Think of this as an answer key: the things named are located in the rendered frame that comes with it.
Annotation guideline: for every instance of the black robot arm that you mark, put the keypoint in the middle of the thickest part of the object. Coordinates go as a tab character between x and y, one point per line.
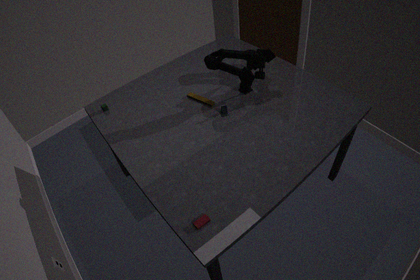
254	60

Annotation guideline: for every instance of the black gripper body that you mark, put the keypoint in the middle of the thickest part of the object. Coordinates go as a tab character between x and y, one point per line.
260	74

